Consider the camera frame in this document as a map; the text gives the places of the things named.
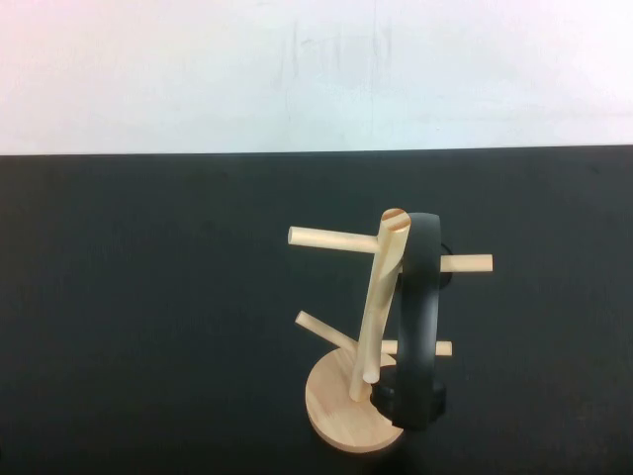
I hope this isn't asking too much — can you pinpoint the black over-ear headphones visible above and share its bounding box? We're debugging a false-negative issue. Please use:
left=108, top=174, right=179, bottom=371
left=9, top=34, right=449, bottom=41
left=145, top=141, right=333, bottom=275
left=370, top=212, right=454, bottom=431

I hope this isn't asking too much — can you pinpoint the light wooden peg stand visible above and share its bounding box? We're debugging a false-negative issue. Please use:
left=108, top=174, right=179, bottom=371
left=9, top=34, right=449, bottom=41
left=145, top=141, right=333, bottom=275
left=287, top=207, right=495, bottom=454

